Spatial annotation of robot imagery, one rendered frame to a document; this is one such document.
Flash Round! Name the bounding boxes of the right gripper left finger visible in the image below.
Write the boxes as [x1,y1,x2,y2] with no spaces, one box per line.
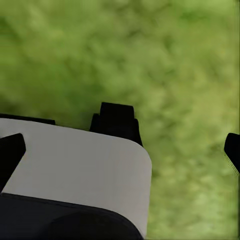
[0,133,26,194]

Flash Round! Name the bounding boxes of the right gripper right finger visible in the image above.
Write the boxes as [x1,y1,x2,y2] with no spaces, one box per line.
[224,132,240,173]

